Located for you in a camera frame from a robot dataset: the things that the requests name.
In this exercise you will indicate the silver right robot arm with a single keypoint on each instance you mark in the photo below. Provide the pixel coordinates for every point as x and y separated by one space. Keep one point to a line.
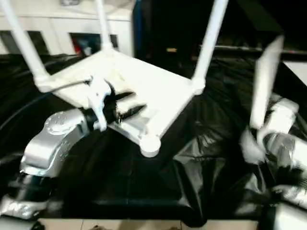
283 148

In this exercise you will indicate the white flat board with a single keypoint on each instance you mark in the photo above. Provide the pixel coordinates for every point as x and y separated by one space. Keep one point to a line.
296 72

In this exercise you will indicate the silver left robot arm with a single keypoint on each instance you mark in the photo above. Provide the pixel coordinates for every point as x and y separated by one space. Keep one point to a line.
52 139

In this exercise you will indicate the red fire extinguisher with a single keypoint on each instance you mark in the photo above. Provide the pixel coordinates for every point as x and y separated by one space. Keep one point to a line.
78 45

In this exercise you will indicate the small silver grey object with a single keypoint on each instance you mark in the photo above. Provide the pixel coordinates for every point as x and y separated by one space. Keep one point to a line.
69 2

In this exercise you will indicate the black mat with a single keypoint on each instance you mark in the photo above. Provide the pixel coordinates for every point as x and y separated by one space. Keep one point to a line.
120 179

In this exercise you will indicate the silver metal bar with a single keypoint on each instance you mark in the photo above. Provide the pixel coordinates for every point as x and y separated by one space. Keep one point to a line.
239 49

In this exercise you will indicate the white plastic table leg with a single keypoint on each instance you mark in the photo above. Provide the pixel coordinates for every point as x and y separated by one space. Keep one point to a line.
267 83
26 43
104 24
208 43

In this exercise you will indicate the white plastic table top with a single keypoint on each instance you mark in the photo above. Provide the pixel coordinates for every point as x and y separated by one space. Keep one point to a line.
148 83

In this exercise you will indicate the white cabinet with windows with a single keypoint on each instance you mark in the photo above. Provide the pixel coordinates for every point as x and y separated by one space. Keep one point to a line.
60 24

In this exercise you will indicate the black case with yellow label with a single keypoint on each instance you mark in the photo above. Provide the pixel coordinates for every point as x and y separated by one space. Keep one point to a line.
168 28

